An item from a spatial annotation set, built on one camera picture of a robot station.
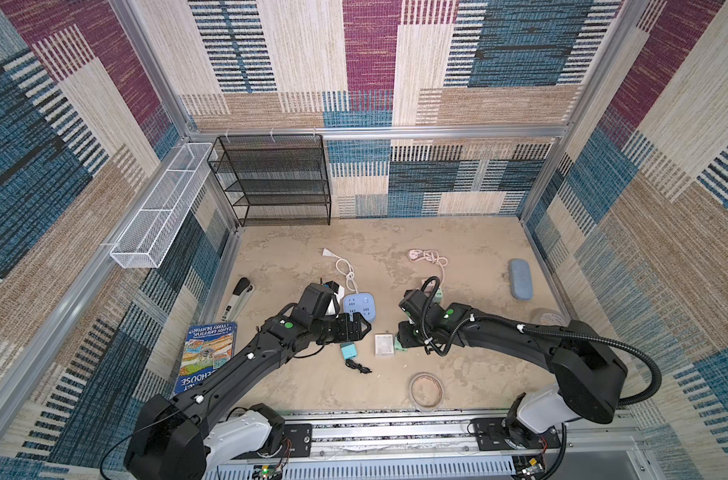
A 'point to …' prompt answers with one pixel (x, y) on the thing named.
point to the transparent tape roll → (548, 316)
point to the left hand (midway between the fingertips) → (360, 325)
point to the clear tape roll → (426, 391)
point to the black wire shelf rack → (274, 179)
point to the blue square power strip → (360, 303)
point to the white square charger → (383, 345)
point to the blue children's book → (206, 348)
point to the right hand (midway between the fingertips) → (407, 340)
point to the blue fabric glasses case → (521, 279)
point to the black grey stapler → (242, 291)
